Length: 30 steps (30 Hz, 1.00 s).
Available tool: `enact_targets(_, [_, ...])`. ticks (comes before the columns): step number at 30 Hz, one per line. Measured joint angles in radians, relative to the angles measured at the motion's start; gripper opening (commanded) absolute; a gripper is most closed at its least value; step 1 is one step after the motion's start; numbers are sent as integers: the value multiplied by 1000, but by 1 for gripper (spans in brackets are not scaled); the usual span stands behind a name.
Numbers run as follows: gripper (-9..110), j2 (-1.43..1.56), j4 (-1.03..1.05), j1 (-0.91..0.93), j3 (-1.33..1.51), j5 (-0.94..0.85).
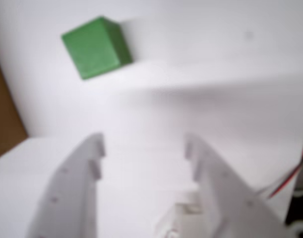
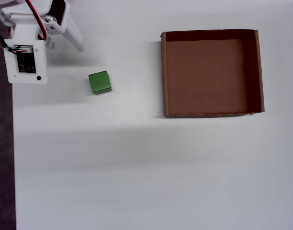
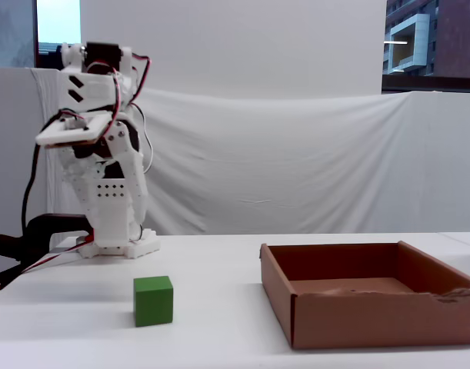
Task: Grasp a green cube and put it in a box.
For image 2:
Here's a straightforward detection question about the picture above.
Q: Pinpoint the white gripper with motor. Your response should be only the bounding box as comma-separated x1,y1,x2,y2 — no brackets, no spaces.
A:
0,0,85,53

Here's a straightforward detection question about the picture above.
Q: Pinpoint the green cube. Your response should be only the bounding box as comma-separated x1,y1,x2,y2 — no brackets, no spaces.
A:
88,70,113,95

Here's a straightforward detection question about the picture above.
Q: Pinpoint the brown cardboard box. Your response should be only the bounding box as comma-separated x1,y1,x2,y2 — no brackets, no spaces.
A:
160,29,266,118

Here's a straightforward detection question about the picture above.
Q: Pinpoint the red black servo cable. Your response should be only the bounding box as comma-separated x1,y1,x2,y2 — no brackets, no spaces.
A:
25,0,48,41

